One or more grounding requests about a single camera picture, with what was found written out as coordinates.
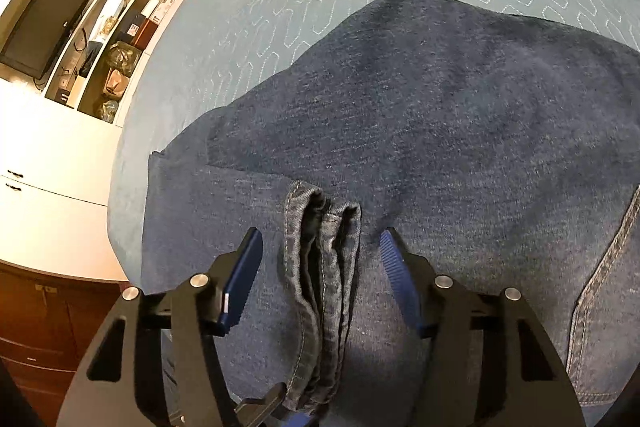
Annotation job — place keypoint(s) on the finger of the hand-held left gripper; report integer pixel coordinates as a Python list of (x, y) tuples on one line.
[(265, 402)]

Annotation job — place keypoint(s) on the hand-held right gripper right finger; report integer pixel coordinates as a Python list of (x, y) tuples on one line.
[(400, 282)]

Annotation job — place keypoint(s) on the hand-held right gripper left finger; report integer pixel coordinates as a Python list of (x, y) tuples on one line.
[(240, 287)]

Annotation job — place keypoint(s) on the blue denim pants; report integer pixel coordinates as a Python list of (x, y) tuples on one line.
[(425, 132)]

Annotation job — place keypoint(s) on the dark wooden drawer cabinet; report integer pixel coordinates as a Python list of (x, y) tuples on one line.
[(45, 332)]

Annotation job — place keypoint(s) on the wrapped green ornament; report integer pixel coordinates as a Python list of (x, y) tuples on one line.
[(108, 111)]

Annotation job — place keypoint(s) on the wrapped tan ornament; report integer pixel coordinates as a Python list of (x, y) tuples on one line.
[(117, 83)]

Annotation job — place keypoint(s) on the wrapped golden ornament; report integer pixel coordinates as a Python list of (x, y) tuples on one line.
[(122, 57)]

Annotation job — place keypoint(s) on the maroon box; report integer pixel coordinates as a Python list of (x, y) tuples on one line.
[(147, 36)]

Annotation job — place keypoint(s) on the dark blue box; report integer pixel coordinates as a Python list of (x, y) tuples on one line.
[(134, 23)]

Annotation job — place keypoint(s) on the white carton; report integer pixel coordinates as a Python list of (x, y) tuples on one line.
[(162, 9)]

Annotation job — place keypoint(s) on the long white box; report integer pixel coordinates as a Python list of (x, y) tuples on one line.
[(112, 9)]

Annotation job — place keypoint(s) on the black television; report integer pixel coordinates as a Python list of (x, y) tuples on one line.
[(45, 27)]

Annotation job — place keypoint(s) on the cream wall cabinet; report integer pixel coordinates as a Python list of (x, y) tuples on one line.
[(50, 157)]

